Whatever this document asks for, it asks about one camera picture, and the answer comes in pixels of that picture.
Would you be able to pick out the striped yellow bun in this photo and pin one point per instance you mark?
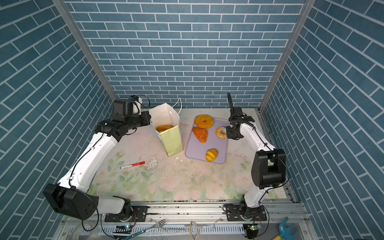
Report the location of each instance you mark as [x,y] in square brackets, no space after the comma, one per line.
[211,155]

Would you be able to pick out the floral paper bag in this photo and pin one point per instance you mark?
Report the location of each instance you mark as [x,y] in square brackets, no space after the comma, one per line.
[166,114]

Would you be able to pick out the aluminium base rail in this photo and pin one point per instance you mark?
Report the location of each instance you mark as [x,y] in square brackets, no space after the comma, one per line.
[193,220]

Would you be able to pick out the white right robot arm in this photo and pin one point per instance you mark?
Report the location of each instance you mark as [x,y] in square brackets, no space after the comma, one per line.
[269,170]

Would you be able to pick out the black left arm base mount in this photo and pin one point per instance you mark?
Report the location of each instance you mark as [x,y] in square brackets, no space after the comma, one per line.
[130,215]

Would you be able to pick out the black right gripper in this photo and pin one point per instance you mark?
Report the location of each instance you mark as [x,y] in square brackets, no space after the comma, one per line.
[228,133]

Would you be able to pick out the metal fork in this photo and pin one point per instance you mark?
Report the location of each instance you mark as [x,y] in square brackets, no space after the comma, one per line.
[156,226]

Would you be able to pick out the red white marker pen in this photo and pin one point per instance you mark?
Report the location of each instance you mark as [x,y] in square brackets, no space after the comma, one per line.
[132,165]

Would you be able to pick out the aluminium corner post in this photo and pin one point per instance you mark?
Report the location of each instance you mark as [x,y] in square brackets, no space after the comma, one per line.
[76,32]
[304,14]

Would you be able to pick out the aluminium corner post right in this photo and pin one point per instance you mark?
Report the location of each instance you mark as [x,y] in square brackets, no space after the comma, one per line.
[304,14]

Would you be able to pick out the orange ring bread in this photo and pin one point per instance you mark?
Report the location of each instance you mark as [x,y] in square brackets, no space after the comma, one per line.
[204,121]

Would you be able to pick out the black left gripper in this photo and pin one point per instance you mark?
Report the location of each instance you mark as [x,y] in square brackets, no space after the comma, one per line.
[146,120]

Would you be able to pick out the aluminium corner post left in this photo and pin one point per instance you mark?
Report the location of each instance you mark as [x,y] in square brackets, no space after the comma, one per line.
[76,32]

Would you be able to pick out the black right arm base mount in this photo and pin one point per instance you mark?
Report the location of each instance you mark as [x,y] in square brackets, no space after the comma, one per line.
[235,213]

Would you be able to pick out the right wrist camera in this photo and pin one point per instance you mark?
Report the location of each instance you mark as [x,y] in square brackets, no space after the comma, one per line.
[236,114]

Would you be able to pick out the large sesame oval bread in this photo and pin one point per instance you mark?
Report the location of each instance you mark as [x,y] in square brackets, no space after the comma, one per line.
[163,128]

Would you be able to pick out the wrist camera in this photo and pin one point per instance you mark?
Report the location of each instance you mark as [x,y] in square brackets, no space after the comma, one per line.
[236,114]
[129,107]

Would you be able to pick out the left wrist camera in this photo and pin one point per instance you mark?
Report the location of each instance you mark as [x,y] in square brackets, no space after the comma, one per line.
[129,107]

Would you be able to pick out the lilac plastic tray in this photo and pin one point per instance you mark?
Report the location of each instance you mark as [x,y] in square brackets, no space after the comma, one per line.
[197,150]

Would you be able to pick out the dark orange crusty bread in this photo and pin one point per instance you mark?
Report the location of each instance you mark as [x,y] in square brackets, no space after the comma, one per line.
[201,134]

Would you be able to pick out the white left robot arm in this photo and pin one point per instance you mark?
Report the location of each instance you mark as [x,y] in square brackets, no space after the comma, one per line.
[69,195]

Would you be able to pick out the blue toy wrench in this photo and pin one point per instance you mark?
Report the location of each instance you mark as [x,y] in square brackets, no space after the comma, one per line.
[287,233]

